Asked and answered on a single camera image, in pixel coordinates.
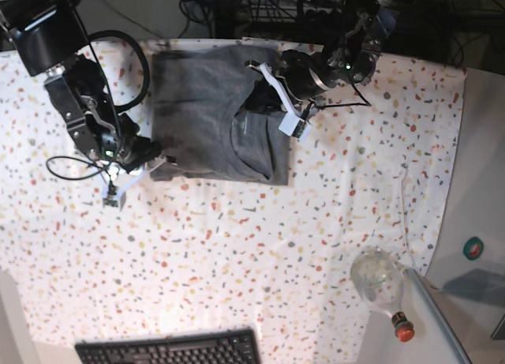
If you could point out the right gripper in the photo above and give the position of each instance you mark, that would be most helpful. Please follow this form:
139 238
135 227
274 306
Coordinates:
135 150

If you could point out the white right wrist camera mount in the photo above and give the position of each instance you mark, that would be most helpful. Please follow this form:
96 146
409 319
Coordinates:
116 180

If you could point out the grey t-shirt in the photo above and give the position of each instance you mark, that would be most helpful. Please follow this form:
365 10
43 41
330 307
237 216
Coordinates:
201 119

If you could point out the green tape roll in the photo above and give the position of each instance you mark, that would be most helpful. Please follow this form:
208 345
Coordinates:
473 248

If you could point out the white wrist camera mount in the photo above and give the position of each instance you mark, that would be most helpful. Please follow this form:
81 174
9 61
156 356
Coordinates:
116 180
296 119

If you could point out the terrazzo patterned tablecloth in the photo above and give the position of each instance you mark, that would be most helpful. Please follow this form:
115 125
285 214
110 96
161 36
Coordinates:
193 255

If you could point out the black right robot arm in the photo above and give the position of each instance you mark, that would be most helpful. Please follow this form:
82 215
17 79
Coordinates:
48 35

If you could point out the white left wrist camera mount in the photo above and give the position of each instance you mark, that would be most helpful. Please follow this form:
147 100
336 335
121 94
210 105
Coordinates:
296 119

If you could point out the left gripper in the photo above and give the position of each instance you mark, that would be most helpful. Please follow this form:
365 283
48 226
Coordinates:
304 77

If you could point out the clear glass bottle red cap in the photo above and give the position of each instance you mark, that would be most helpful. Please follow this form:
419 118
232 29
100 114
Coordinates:
379 280

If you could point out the black computer keyboard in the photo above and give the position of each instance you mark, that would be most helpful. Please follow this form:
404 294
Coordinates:
236 346

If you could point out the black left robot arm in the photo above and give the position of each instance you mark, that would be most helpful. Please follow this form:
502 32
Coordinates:
353 34

